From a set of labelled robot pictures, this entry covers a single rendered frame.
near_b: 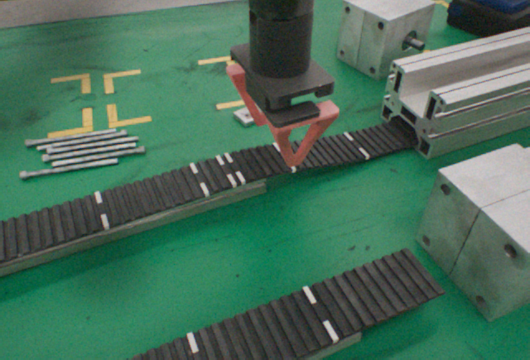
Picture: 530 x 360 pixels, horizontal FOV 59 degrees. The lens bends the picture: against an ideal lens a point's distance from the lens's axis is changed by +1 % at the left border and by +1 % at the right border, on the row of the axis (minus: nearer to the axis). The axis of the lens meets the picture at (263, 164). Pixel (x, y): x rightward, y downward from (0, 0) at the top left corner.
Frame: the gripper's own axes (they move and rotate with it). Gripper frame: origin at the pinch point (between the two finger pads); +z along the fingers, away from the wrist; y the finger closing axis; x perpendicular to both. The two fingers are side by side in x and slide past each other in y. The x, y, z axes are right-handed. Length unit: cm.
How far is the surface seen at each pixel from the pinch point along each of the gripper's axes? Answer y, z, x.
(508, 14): 13.2, 0.5, -47.7
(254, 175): -2.1, 2.3, 3.7
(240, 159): 0.6, 2.0, 4.2
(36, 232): -0.8, 2.1, 25.2
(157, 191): -0.1, 2.3, 13.7
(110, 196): 1.0, 2.1, 18.2
